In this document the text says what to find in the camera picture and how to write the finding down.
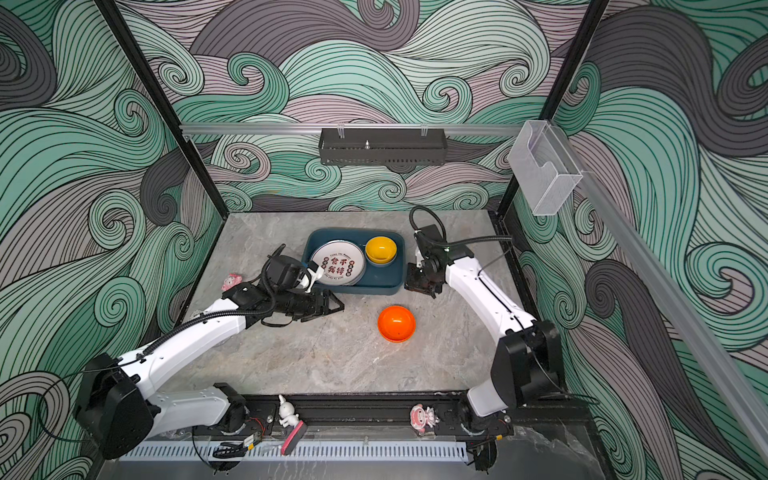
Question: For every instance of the teal plastic bin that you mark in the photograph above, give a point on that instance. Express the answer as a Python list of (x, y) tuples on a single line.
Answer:
[(377, 280)]

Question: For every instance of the pink pig figurine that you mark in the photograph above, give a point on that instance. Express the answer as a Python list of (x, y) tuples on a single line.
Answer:
[(423, 418)]

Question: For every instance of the orange bowl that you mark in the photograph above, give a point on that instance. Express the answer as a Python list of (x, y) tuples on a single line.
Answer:
[(396, 324)]

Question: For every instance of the white slotted cable duct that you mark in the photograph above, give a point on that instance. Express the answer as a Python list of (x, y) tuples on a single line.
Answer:
[(309, 450)]

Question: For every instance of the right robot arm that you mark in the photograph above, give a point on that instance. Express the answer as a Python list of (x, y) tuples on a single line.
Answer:
[(527, 362)]

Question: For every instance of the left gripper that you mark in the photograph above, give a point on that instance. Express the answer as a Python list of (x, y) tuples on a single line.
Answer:
[(324, 303)]

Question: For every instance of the yellow bowl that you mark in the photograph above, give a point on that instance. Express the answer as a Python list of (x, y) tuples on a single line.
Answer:
[(381, 250)]

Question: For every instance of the black perforated wall tray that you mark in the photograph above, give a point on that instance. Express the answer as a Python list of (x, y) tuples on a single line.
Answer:
[(397, 148)]

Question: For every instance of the clear acrylic wall box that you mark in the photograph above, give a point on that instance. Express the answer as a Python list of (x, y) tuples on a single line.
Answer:
[(544, 164)]

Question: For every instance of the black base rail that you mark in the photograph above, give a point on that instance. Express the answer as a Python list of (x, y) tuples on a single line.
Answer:
[(554, 418)]

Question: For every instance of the white plate red circle characters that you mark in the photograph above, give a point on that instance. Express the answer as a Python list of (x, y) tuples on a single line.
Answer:
[(343, 263)]

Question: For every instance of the small pink toy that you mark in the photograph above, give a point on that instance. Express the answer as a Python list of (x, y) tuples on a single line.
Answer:
[(231, 281)]

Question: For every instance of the aluminium wall rail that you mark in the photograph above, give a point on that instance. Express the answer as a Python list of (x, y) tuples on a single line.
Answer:
[(277, 128)]

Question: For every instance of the white rabbit figurine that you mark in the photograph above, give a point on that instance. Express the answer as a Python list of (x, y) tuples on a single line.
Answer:
[(288, 417)]

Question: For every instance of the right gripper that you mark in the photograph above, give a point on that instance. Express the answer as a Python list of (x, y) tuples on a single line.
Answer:
[(412, 283)]

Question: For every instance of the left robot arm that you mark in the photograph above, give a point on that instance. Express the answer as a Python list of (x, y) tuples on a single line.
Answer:
[(120, 402)]

